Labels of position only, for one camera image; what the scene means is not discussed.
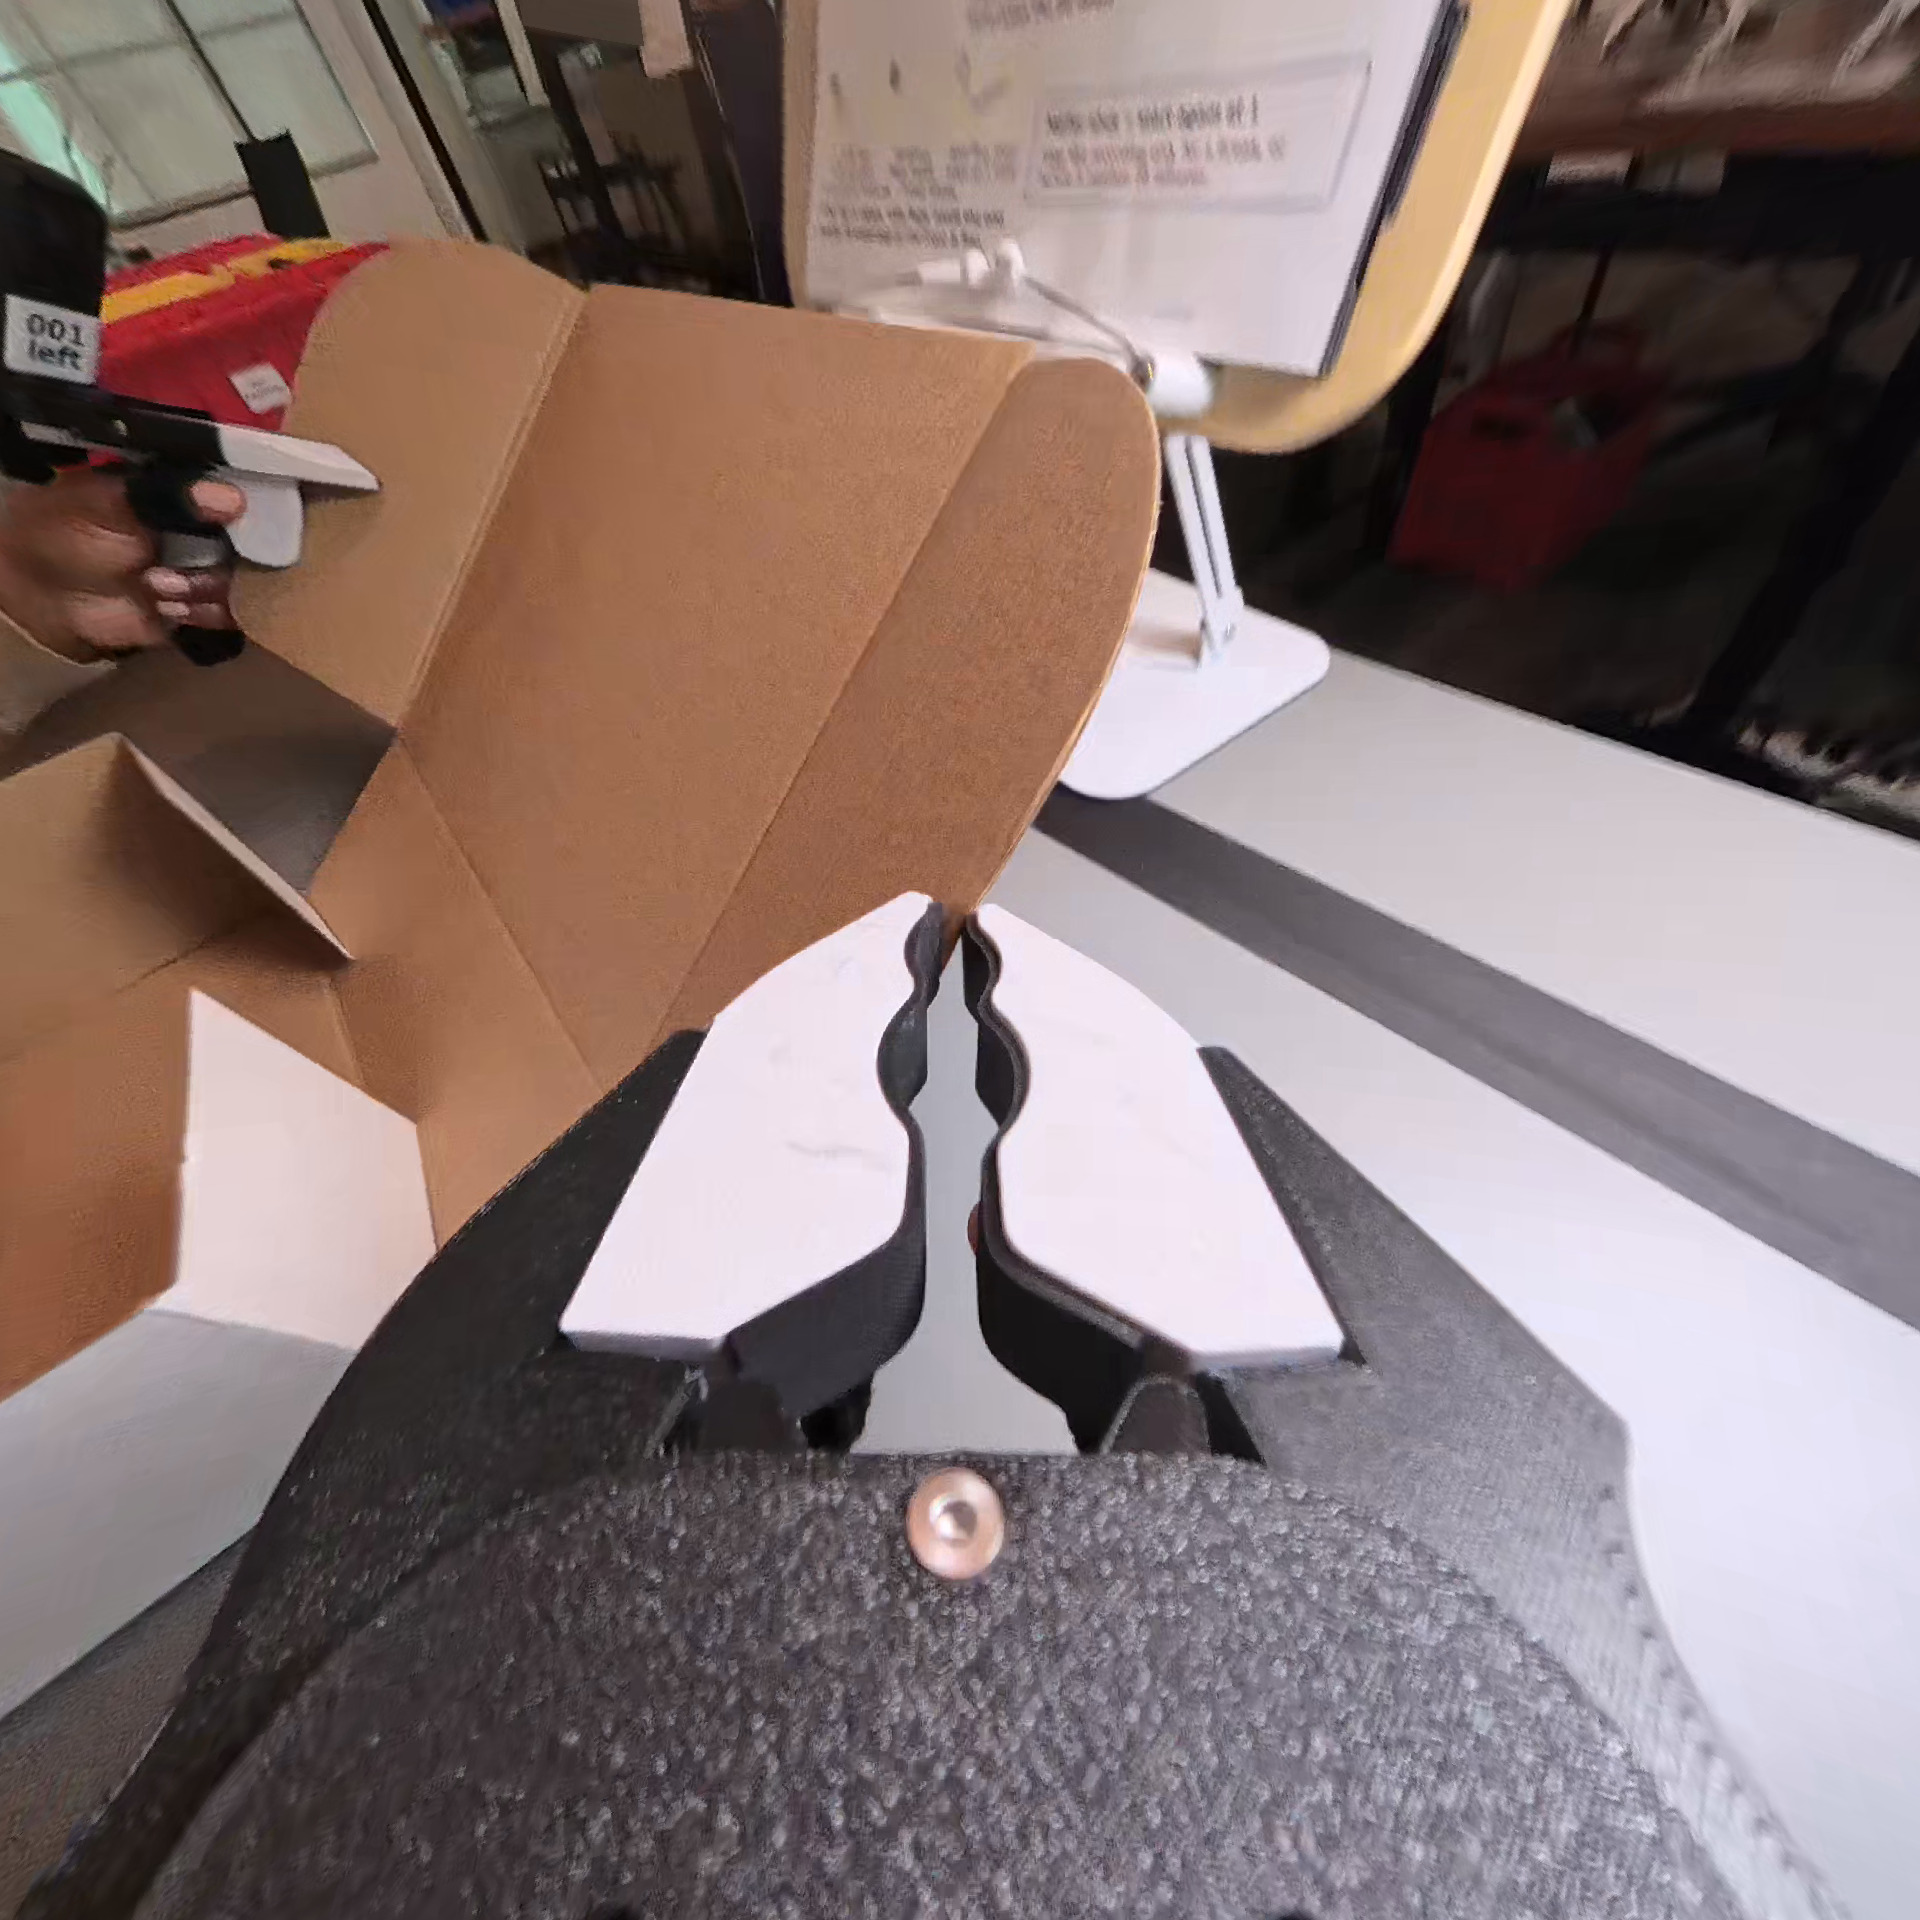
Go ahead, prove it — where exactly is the cardboard box with lid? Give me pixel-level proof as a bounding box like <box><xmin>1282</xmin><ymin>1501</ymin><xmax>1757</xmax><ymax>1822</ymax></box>
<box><xmin>0</xmin><ymin>240</ymin><xmax>1164</xmax><ymax>1404</ymax></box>

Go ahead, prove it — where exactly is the printed instruction sheet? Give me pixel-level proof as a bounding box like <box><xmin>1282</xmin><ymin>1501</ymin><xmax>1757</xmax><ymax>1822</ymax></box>
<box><xmin>779</xmin><ymin>0</ymin><xmax>1464</xmax><ymax>378</ymax></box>

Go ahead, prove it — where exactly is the person's left forearm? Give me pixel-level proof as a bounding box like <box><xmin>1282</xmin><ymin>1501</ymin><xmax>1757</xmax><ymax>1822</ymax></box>
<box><xmin>0</xmin><ymin>605</ymin><xmax>125</xmax><ymax>737</ymax></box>

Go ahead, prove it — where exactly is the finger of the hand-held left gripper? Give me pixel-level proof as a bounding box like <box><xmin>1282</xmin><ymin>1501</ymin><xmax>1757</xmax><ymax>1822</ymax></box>
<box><xmin>227</xmin><ymin>480</ymin><xmax>311</xmax><ymax>571</ymax></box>
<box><xmin>221</xmin><ymin>424</ymin><xmax>381</xmax><ymax>494</ymax></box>

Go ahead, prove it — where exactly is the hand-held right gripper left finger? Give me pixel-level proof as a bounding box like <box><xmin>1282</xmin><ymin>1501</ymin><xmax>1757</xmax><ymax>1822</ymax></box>
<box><xmin>558</xmin><ymin>891</ymin><xmax>953</xmax><ymax>1419</ymax></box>

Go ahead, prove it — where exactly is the window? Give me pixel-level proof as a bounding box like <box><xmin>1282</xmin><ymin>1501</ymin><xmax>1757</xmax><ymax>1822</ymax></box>
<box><xmin>0</xmin><ymin>0</ymin><xmax>379</xmax><ymax>212</ymax></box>

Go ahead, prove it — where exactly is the grey tape strip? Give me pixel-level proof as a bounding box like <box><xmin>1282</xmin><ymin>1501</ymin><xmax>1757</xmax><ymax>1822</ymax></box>
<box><xmin>1033</xmin><ymin>785</ymin><xmax>1920</xmax><ymax>1329</ymax></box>

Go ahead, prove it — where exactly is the red felt bag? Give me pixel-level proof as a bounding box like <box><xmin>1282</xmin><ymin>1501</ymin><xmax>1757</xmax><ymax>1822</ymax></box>
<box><xmin>1385</xmin><ymin>321</ymin><xmax>1668</xmax><ymax>593</ymax></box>

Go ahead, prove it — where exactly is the red and yellow bag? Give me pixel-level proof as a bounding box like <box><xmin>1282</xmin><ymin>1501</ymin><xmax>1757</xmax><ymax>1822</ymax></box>
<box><xmin>96</xmin><ymin>231</ymin><xmax>392</xmax><ymax>443</ymax></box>

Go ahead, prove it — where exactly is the person's left hand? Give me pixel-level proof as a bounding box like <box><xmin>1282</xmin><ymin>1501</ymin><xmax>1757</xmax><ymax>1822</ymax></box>
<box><xmin>0</xmin><ymin>472</ymin><xmax>250</xmax><ymax>665</ymax></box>

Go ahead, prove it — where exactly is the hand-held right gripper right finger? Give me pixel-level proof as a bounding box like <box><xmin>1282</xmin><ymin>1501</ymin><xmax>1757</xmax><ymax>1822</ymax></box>
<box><xmin>959</xmin><ymin>903</ymin><xmax>1348</xmax><ymax>1453</ymax></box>

